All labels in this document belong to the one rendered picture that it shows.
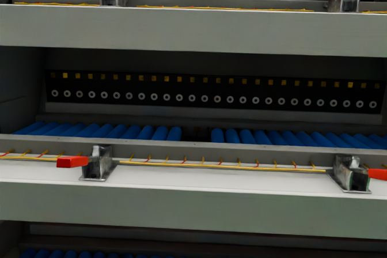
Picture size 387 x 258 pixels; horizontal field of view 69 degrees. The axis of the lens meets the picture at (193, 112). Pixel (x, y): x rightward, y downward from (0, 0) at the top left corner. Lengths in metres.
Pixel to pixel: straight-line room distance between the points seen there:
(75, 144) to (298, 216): 0.26
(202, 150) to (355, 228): 0.17
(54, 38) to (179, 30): 0.14
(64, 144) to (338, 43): 0.33
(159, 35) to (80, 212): 0.20
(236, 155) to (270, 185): 0.05
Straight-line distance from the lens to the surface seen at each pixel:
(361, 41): 0.37
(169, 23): 0.33
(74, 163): 0.26
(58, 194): 0.32
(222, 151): 0.33
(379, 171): 0.29
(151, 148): 0.33
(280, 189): 0.30
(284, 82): 0.46
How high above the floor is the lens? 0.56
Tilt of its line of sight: 9 degrees up
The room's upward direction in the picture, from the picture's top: 2 degrees clockwise
